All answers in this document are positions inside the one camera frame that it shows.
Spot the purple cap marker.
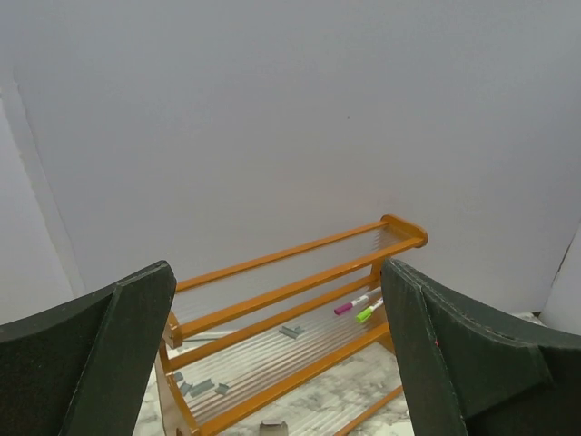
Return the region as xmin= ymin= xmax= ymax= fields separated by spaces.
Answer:
xmin=334 ymin=287 xmax=380 ymax=315

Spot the grey staple strips lower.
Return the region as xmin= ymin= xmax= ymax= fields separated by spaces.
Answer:
xmin=173 ymin=372 xmax=230 ymax=398

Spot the grey staple strip upper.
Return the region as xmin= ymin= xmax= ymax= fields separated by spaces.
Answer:
xmin=279 ymin=326 xmax=304 ymax=340

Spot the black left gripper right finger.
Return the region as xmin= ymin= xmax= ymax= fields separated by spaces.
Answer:
xmin=380 ymin=259 xmax=580 ymax=435

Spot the orange wooden shelf rack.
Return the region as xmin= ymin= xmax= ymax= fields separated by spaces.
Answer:
xmin=155 ymin=214 xmax=428 ymax=435

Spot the green cap marker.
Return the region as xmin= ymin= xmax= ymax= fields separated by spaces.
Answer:
xmin=356 ymin=298 xmax=383 ymax=323

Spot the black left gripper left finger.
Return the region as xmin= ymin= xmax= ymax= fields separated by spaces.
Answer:
xmin=1 ymin=261 xmax=176 ymax=435

